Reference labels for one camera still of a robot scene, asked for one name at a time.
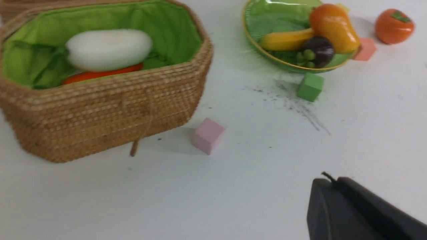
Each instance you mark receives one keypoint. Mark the woven rattan basket green lining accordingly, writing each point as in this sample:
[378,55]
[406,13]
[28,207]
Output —
[61,123]

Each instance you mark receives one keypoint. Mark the orange toy carrot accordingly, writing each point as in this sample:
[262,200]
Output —
[94,75]

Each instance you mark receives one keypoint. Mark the orange toy persimmon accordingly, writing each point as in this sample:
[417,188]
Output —
[393,27]

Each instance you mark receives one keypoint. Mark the pink foam cube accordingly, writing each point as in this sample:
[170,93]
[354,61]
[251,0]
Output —
[207,136]

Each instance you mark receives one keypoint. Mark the white toy radish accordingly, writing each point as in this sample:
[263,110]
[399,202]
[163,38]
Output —
[105,50]

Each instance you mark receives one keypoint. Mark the yellow toy banana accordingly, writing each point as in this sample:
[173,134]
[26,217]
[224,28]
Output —
[285,41]

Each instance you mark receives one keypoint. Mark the green foam cube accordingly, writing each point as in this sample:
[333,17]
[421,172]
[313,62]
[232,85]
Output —
[310,87]

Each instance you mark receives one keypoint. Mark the salmon foam cube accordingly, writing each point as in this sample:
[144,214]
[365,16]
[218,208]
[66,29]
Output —
[366,50]

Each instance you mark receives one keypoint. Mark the green glass leaf plate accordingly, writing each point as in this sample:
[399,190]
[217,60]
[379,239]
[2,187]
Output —
[260,17]

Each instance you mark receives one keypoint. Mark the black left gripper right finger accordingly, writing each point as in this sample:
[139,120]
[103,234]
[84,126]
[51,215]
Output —
[389,221]

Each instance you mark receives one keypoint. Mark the orange yellow toy mango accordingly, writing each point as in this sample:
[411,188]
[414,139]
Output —
[332,22]

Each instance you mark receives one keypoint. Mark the dark purple toy mangosteen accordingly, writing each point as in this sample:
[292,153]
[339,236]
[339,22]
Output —
[315,53]

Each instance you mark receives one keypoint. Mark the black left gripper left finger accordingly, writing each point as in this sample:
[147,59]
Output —
[332,217]

